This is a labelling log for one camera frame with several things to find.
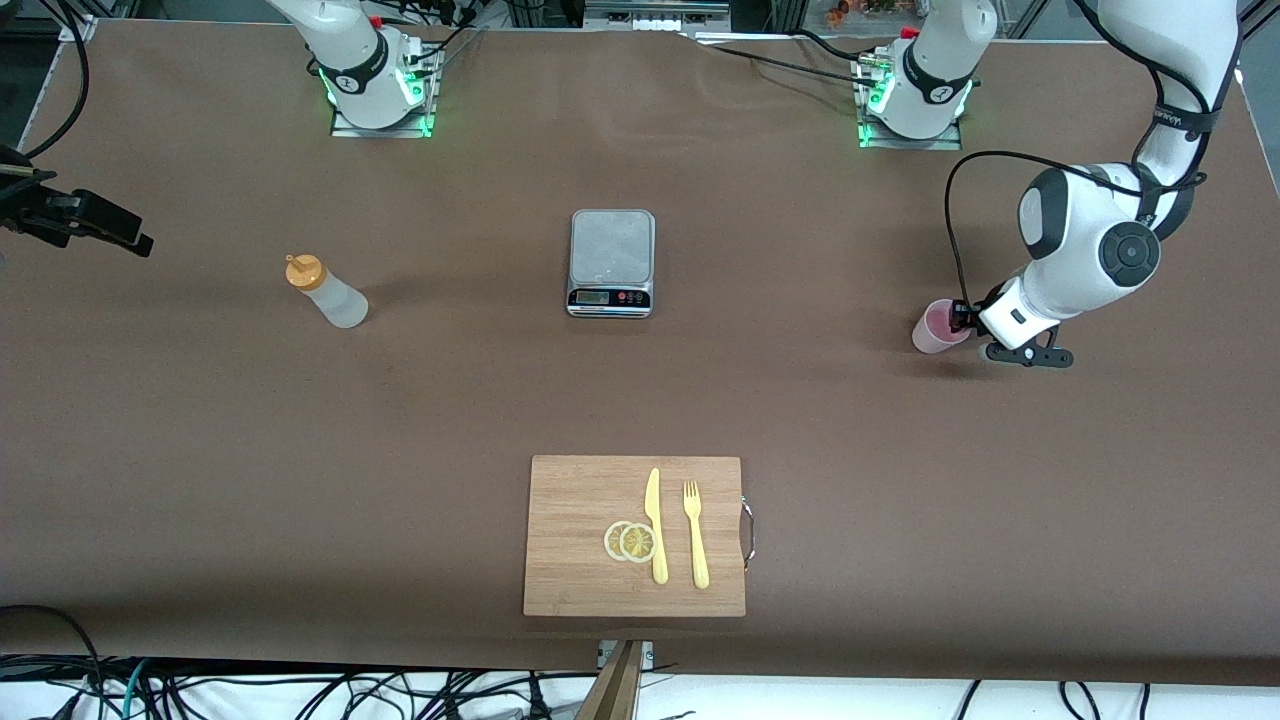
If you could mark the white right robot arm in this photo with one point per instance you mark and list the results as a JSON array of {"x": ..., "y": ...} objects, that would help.
[{"x": 360, "y": 70}]

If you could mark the silver digital kitchen scale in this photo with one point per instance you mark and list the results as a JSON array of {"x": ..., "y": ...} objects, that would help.
[{"x": 611, "y": 250}]

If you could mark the translucent sauce bottle orange cap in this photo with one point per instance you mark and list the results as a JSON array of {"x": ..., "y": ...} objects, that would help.
[{"x": 340, "y": 303}]

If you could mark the yellow plastic knife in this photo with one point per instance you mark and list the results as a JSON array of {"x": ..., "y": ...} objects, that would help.
[{"x": 655, "y": 520}]

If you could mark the lemon slice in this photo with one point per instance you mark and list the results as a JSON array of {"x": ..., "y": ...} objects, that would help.
[
  {"x": 610, "y": 541},
  {"x": 638, "y": 543}
]

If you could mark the wooden cutting board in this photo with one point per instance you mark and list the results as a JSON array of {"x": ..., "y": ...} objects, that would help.
[{"x": 570, "y": 540}]

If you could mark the aluminium corner bracket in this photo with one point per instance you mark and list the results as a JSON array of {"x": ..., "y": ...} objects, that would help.
[{"x": 78, "y": 28}]

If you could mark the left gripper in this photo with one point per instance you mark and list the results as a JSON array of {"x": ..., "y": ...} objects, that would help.
[{"x": 968, "y": 316}]

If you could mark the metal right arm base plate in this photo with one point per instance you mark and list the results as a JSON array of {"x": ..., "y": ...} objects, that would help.
[{"x": 345, "y": 129}]

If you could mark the yellow plastic fork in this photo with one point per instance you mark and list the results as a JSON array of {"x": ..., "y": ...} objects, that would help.
[{"x": 697, "y": 545}]

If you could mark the pink plastic cup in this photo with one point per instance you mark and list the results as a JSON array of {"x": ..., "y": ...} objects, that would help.
[{"x": 930, "y": 335}]

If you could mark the white power strip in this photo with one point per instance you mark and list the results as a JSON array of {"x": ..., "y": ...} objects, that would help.
[{"x": 655, "y": 18}]

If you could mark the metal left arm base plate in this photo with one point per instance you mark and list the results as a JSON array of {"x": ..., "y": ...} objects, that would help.
[{"x": 945, "y": 145}]

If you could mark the wooden post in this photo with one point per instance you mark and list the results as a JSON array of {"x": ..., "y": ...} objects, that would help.
[{"x": 612, "y": 690}]

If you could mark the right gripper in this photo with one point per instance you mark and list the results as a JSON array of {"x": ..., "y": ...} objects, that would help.
[{"x": 50, "y": 213}]

